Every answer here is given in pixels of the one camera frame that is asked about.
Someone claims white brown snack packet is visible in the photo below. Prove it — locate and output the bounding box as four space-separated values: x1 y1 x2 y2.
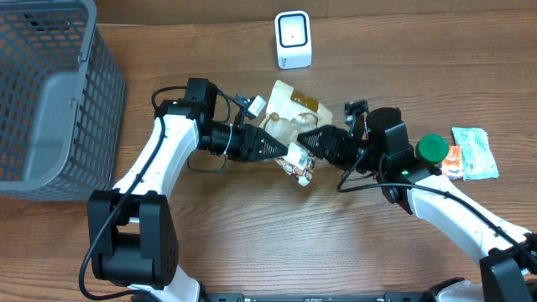
260 80 333 186

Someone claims green lid seasoning jar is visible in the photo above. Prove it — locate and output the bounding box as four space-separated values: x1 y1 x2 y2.
415 134 449 165

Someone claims orange snack packet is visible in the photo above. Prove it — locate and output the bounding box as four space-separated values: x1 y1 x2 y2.
441 145 464 180

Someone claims teal tissue packet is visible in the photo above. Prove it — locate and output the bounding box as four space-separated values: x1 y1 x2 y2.
451 128 499 180

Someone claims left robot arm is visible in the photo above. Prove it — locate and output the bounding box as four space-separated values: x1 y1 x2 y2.
78 78 288 302

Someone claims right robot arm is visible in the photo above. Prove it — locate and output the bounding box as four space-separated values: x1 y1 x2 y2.
297 100 536 301

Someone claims white barcode scanner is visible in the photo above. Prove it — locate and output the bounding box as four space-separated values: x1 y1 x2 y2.
274 10 313 70

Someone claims grey plastic mesh basket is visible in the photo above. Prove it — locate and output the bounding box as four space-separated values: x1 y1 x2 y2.
1 1 127 201

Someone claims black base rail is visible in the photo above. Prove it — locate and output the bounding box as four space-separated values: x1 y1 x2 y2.
201 292 435 302

